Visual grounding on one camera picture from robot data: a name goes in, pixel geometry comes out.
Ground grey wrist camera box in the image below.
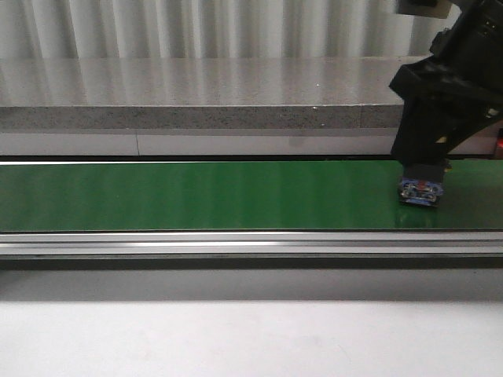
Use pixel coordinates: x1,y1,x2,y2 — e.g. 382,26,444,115
394,0,452,19

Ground white pleated curtain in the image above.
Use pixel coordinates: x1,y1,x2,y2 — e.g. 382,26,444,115
1,1,460,59

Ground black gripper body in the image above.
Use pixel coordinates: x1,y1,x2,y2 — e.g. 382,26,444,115
390,1,502,118

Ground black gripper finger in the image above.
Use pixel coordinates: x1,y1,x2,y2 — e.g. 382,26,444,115
391,93,502,166

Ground green conveyor belt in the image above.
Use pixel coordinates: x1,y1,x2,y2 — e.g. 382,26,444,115
0,159,503,270

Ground grey granite counter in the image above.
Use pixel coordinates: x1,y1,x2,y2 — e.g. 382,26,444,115
0,54,503,158

